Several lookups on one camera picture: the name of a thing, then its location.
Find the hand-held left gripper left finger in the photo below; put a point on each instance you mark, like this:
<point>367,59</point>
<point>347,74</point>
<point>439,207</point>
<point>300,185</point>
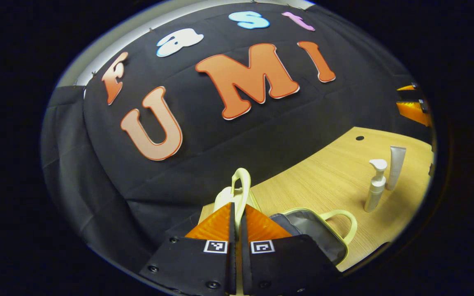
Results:
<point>232,267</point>

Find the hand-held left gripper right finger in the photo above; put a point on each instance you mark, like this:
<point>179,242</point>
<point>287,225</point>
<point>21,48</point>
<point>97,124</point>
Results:
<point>244,267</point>

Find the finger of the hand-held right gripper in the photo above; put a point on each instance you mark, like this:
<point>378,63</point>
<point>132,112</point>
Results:
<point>414,113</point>
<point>407,95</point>

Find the white squeeze tube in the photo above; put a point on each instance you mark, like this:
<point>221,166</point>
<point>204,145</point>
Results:
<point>395,168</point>

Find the pale yellow suitcase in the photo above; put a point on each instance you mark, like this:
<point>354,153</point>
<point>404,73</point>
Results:
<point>315,230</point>

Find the white pump bottle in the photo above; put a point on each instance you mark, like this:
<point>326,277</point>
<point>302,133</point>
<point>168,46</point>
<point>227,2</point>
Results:
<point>375,193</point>

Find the black backdrop cloth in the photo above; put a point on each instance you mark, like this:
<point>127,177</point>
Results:
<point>204,164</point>

